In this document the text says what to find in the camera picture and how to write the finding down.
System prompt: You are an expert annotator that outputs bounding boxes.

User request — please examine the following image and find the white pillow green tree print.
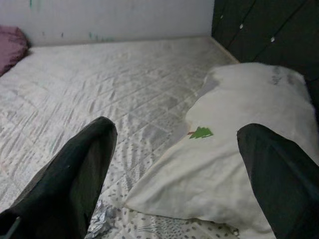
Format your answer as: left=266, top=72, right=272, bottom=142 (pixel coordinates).
left=123, top=62, right=316, bottom=236

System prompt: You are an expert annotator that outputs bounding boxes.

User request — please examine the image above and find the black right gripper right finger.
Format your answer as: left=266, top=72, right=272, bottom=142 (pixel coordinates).
left=237, top=123, right=319, bottom=239

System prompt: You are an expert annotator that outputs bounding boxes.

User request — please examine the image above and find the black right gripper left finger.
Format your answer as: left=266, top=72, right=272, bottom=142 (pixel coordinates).
left=0, top=117, right=118, bottom=239

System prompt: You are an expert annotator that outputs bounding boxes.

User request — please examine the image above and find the white quilted mattress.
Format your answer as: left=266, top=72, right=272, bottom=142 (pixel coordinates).
left=0, top=36, right=274, bottom=239

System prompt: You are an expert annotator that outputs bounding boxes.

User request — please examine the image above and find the crumpled silver foil wrapper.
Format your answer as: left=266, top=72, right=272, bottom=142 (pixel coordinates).
left=88, top=201, right=118, bottom=239

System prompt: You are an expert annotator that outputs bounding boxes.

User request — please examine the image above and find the dark tufted headboard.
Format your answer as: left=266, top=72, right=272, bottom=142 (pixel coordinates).
left=211, top=0, right=319, bottom=166

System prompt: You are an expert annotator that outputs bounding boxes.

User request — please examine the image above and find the purple blanket with cartoon prints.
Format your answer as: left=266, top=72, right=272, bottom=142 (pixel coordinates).
left=0, top=24, right=30, bottom=77

